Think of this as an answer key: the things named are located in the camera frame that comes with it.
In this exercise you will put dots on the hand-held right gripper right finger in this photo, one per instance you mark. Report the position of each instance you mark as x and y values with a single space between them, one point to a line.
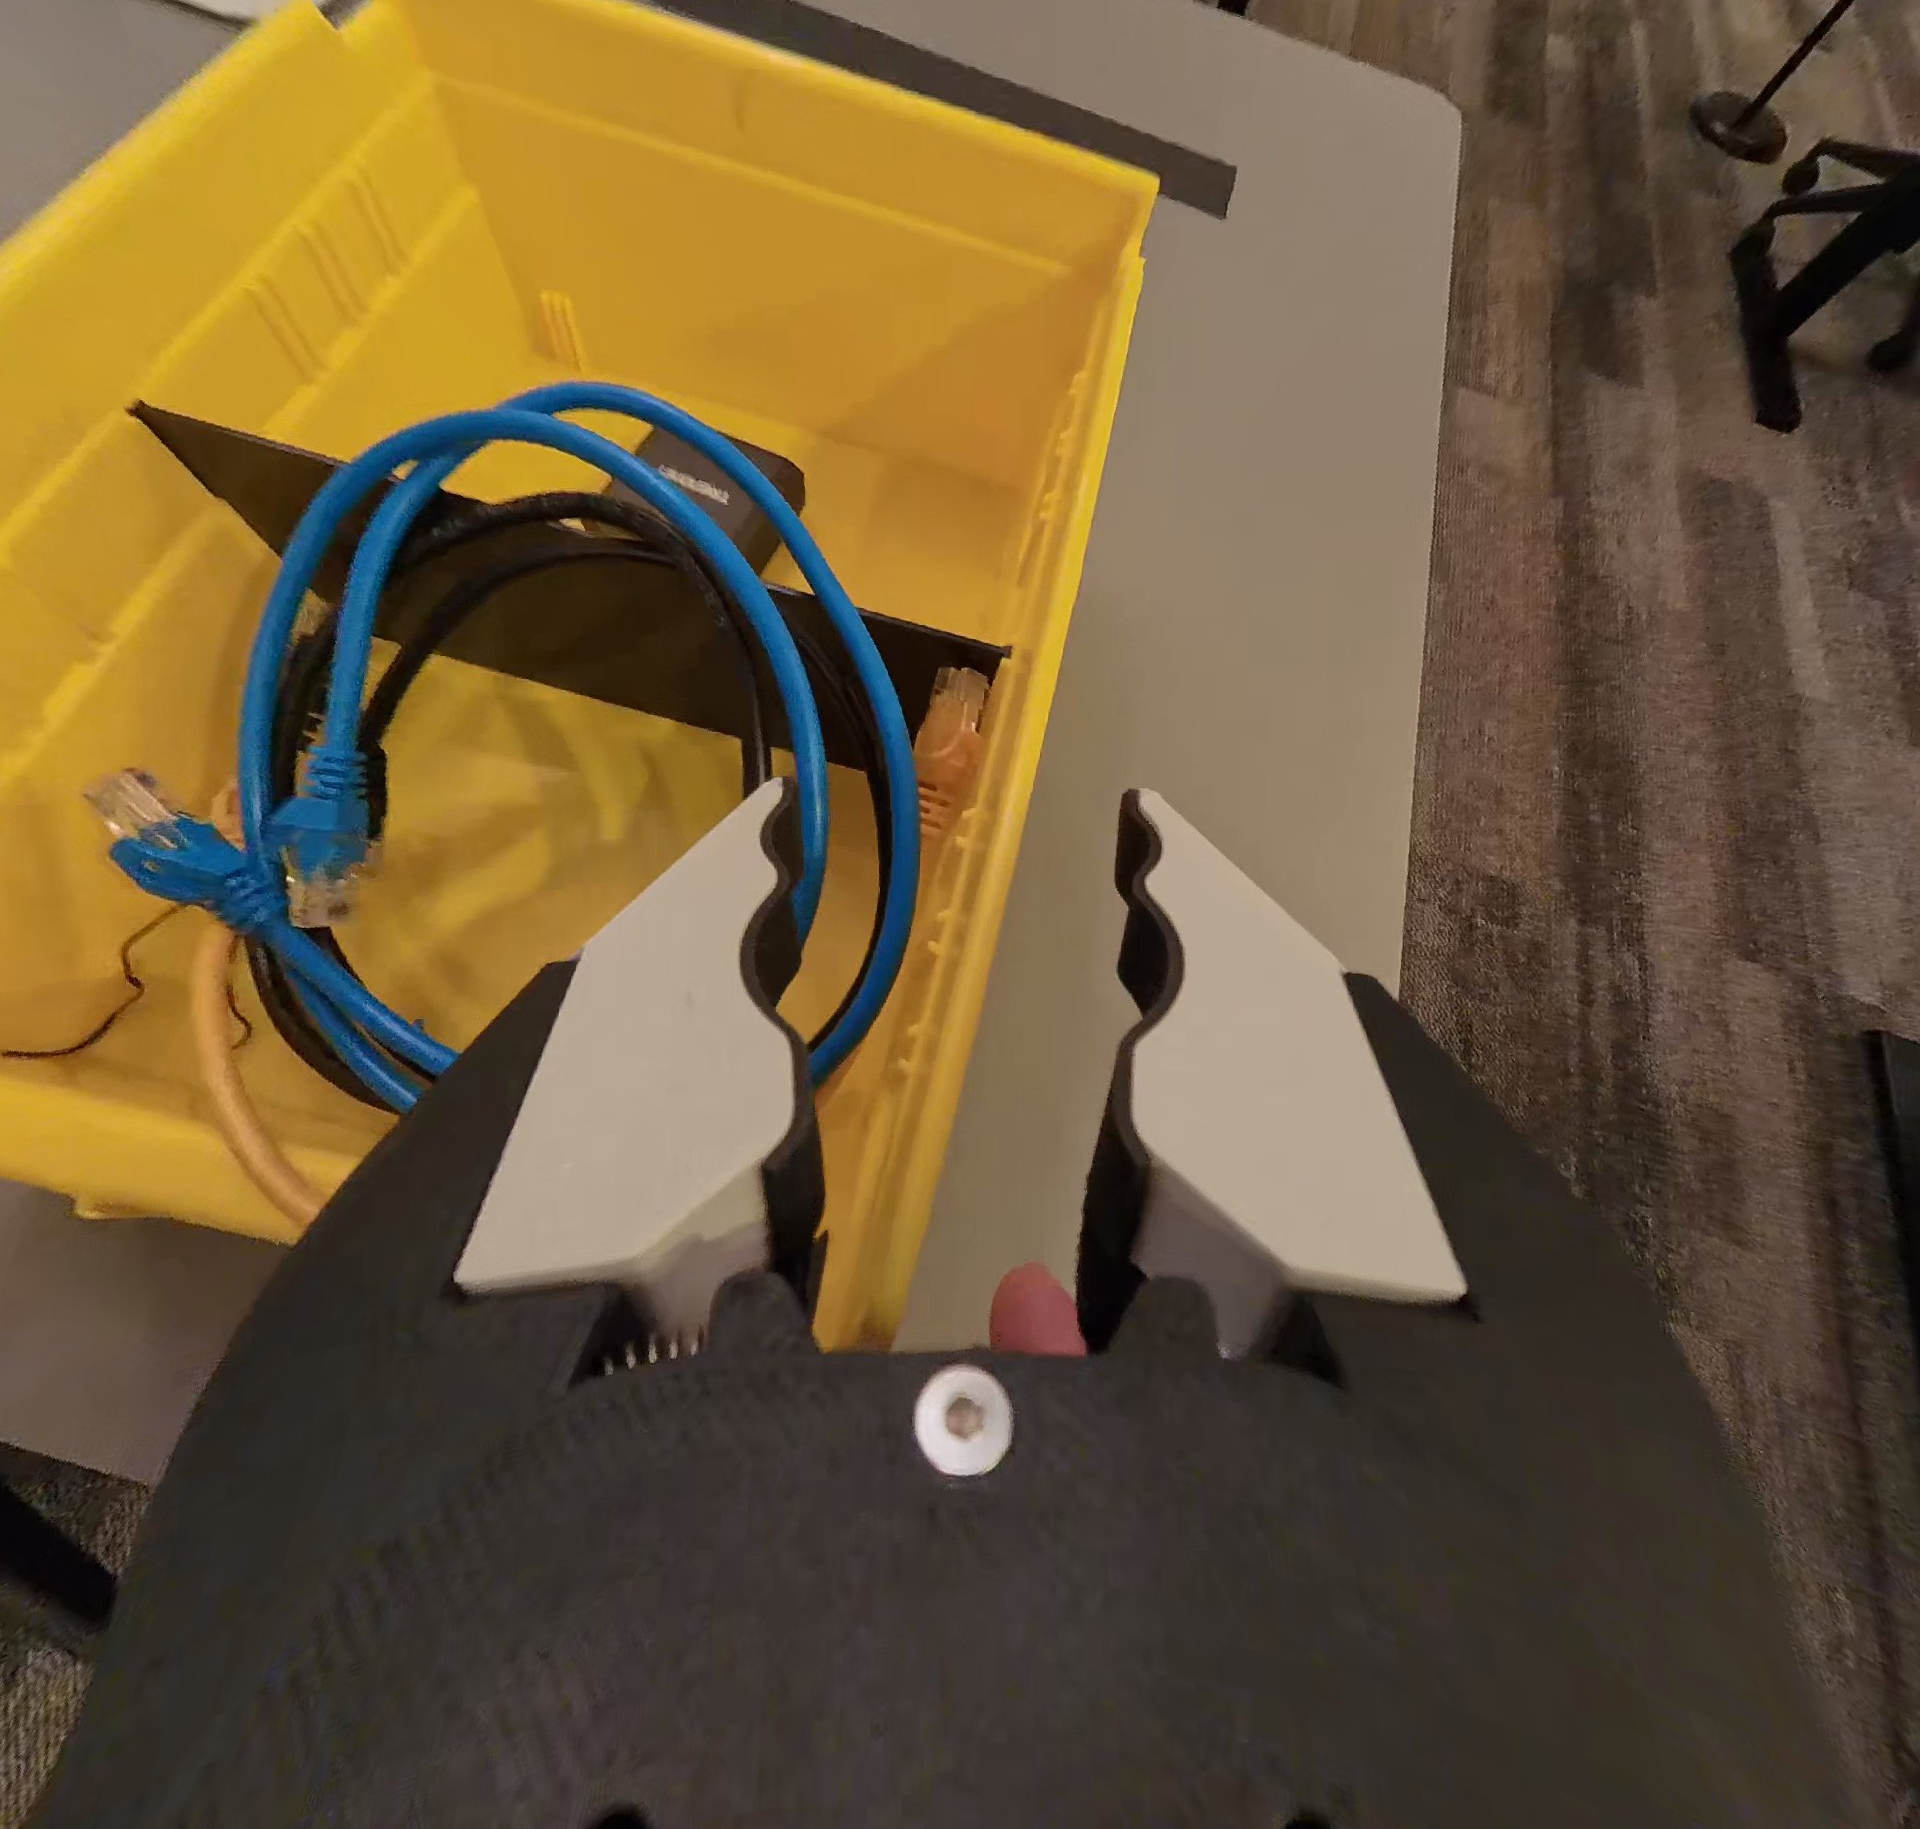
1290 1124

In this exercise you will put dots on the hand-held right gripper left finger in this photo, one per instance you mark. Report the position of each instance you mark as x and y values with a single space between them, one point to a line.
631 1110

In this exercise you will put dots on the black network switch box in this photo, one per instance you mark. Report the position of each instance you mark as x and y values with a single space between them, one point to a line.
706 487

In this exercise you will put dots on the yellow plastic bin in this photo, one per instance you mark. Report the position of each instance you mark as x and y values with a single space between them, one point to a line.
750 253

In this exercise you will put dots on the person's right hand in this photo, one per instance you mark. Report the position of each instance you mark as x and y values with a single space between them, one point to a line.
1036 1312

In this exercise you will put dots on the black bin divider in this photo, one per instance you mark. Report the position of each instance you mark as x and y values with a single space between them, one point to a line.
601 646

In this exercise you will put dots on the brown twist tie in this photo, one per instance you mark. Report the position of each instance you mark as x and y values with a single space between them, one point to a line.
46 1051

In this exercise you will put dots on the black mesh office chair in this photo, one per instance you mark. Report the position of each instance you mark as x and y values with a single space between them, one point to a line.
1770 299

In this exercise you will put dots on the black floor lamp pole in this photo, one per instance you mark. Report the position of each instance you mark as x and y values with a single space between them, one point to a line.
1740 127

